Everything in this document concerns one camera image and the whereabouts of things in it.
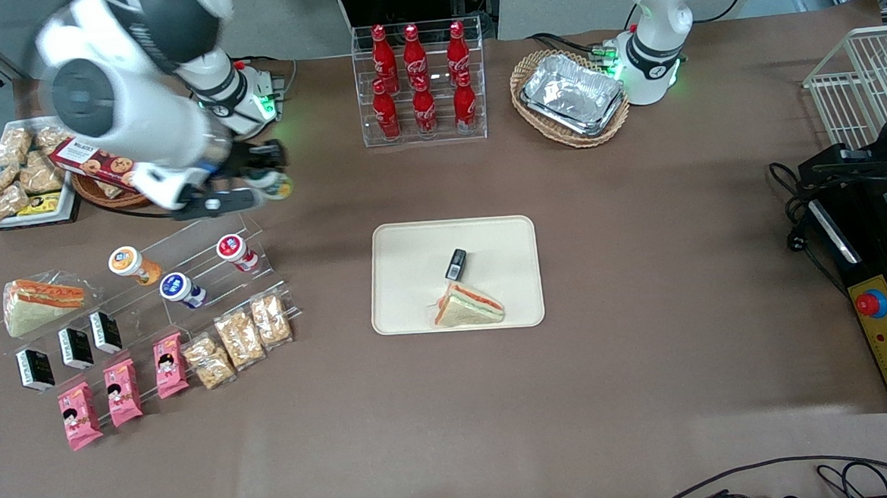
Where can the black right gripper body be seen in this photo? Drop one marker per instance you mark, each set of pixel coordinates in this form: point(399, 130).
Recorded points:
point(251, 157)

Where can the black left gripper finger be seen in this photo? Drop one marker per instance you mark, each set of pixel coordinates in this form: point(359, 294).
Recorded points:
point(853, 177)
point(849, 168)

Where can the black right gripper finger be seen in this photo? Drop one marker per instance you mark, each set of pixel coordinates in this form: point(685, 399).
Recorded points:
point(270, 153)
point(261, 179)

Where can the green gum bottle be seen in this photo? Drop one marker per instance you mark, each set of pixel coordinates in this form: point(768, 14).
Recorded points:
point(281, 185)

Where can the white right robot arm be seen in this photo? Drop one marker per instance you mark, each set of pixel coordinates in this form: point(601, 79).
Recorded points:
point(140, 105)

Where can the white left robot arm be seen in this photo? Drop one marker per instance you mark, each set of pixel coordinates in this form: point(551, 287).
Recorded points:
point(657, 48)

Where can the red gum bottle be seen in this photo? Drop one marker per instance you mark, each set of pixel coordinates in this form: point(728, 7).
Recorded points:
point(236, 251)

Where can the blue gum bottle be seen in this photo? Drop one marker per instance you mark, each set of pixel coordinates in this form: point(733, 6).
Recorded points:
point(181, 288)

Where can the orange gum bottle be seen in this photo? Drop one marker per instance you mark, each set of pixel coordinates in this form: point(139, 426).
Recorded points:
point(131, 264)

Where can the white rectangular snack tray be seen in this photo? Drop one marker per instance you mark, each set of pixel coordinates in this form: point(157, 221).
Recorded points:
point(69, 194)

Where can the beige plastic tray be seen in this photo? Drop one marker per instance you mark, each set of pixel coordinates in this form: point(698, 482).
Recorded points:
point(414, 266)

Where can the aluminium foil tray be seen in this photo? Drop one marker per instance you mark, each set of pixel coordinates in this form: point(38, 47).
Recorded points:
point(589, 129)
point(568, 87)

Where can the black control box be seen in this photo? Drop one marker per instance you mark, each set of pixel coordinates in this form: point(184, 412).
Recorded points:
point(865, 250)

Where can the clear acrylic tiered stand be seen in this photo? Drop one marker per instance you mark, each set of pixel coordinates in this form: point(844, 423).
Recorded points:
point(189, 243)

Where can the red cola bottle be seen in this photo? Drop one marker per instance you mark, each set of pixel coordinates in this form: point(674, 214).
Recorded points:
point(457, 47)
point(414, 49)
point(425, 110)
point(385, 114)
point(383, 51)
point(465, 105)

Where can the red emergency stop button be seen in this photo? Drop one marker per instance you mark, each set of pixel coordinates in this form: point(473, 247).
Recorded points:
point(870, 303)

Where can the peanut brittle pack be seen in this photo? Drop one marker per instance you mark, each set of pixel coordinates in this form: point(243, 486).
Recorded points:
point(239, 339)
point(210, 361)
point(271, 319)

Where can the round wicker basket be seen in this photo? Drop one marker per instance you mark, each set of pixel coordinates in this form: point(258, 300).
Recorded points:
point(95, 193)

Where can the red cookie box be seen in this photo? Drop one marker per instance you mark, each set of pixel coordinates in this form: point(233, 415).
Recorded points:
point(86, 160)

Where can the clear acrylic bottle rack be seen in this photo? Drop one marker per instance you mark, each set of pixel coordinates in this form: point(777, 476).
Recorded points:
point(434, 67)

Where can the yellow snack pack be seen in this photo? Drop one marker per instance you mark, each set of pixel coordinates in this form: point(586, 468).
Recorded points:
point(39, 203)

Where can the black cabinet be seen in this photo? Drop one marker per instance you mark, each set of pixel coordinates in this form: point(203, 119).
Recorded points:
point(400, 1)

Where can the pink snack pack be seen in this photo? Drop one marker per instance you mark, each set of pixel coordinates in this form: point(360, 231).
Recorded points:
point(169, 366)
point(79, 417)
point(122, 392)

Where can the small black box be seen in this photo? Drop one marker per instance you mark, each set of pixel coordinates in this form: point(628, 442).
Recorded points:
point(456, 263)
point(105, 332)
point(34, 369)
point(75, 348)

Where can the wrapped triangle sandwich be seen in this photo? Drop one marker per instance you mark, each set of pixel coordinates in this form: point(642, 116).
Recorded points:
point(36, 307)
point(468, 308)

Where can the oval wicker basket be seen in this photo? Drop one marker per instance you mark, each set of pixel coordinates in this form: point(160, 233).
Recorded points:
point(536, 126)

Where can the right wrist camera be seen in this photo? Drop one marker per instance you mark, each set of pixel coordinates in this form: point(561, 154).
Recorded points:
point(213, 204)

